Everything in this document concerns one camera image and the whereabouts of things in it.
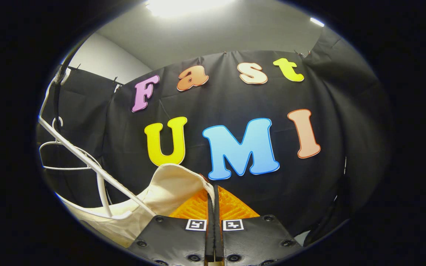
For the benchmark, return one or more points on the black backdrop cloth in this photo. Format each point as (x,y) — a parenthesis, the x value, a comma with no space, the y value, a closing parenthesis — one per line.
(327,92)

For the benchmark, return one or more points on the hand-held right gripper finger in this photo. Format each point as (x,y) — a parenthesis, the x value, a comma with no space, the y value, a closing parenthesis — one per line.
(210,236)
(217,229)

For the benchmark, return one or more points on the cream shirt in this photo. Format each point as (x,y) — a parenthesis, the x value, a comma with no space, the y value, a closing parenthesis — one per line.
(172,188)

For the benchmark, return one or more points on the white clothes hanger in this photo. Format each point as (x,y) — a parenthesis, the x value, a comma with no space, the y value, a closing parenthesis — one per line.
(65,168)
(87,162)

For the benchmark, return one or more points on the large ceiling light panel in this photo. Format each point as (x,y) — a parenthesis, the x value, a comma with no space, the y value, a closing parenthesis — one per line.
(187,6)

